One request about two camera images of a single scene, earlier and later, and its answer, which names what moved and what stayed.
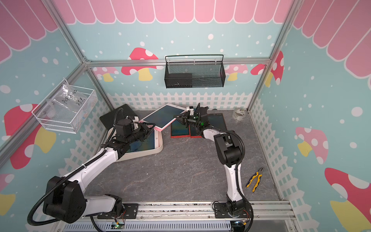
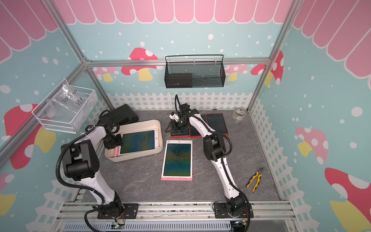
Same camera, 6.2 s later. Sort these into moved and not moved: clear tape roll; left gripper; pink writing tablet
Moved: pink writing tablet; left gripper
Not moved: clear tape roll
